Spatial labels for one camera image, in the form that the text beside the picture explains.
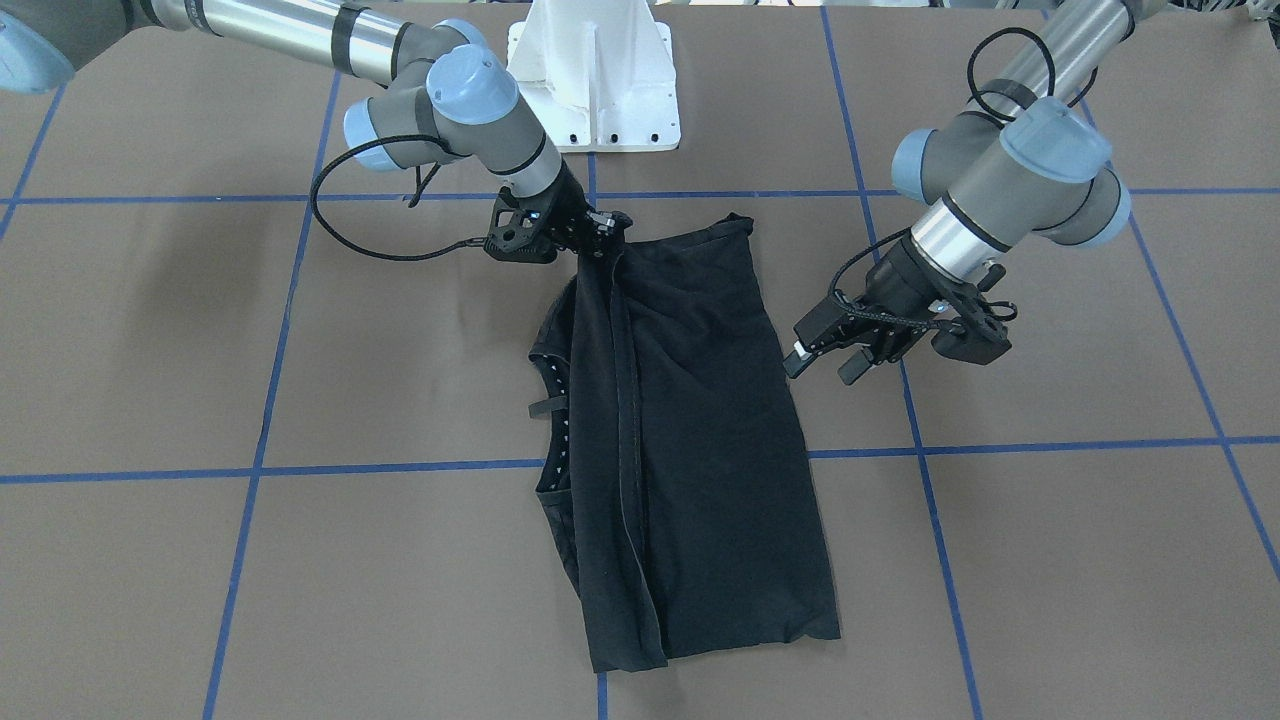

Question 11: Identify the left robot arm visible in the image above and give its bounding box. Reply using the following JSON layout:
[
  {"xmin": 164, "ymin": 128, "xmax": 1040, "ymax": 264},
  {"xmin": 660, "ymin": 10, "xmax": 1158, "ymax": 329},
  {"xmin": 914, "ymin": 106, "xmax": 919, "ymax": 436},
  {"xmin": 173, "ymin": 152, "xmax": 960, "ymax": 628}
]
[{"xmin": 783, "ymin": 1, "xmax": 1164, "ymax": 384}]

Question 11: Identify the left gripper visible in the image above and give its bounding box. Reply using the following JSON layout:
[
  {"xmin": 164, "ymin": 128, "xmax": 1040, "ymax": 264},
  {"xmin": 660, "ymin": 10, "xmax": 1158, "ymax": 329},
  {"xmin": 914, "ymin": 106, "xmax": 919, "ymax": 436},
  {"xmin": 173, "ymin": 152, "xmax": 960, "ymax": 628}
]
[{"xmin": 783, "ymin": 234, "xmax": 1016, "ymax": 386}]

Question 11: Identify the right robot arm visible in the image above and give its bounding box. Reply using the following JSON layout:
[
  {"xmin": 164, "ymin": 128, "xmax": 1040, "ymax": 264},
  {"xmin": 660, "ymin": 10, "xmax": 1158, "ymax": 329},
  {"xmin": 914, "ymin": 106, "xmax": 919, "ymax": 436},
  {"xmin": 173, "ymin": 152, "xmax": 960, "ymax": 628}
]
[{"xmin": 1, "ymin": 1, "xmax": 630, "ymax": 264}]

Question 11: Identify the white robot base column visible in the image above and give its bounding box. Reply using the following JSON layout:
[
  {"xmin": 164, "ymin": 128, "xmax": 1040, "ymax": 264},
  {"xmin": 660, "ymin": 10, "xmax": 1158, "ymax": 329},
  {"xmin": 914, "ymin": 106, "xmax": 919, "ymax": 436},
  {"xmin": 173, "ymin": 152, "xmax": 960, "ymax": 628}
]
[{"xmin": 507, "ymin": 1, "xmax": 682, "ymax": 154}]

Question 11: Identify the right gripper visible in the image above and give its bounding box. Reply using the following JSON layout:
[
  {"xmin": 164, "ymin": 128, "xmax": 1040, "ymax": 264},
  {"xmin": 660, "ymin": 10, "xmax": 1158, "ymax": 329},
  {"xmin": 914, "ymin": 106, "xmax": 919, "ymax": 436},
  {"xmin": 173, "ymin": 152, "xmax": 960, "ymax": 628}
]
[{"xmin": 484, "ymin": 165, "xmax": 634, "ymax": 264}]

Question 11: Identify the black graphic t-shirt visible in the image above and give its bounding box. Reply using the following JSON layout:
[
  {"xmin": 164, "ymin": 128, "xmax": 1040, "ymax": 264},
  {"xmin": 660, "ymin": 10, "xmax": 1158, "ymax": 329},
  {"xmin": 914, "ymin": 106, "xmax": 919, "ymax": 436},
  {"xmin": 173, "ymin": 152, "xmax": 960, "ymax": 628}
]
[{"xmin": 529, "ymin": 214, "xmax": 841, "ymax": 673}]

